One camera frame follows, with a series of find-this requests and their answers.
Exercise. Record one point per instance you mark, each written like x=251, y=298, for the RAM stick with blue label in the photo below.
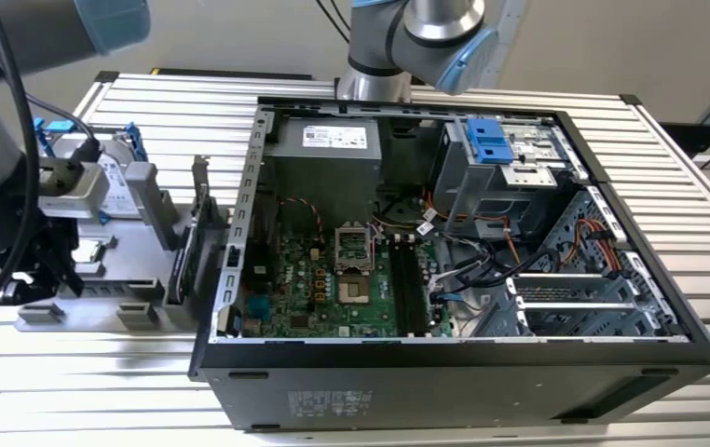
x=108, y=289

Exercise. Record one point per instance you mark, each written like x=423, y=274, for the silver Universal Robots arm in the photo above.
x=31, y=37

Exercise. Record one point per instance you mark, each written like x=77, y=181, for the dark RAM stick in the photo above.
x=117, y=283

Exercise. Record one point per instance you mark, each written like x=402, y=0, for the black RAM slot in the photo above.
x=399, y=288
x=418, y=288

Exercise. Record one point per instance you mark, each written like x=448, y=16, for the silver CPU chip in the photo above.
x=92, y=253

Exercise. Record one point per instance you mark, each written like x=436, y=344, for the hard disk in blue carrier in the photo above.
x=116, y=195

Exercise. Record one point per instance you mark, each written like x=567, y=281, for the grey parts rack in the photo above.
x=136, y=261

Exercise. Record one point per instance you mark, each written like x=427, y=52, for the grey power supply box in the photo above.
x=323, y=186

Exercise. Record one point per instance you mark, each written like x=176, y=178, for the CPU socket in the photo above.
x=354, y=291

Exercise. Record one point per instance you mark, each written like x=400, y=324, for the green motherboard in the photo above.
x=367, y=321

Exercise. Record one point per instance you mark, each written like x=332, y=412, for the grey metal disk bay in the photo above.
x=484, y=186

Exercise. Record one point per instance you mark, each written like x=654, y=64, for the black open PC case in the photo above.
x=454, y=396

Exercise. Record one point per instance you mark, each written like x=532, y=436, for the blue plastic bay latch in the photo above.
x=490, y=144

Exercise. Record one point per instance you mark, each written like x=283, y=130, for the silver lower drive cage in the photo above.
x=578, y=306

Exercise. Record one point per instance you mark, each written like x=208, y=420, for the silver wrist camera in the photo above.
x=75, y=195

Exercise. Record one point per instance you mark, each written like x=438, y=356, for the graphics card with metal bracket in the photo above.
x=195, y=251

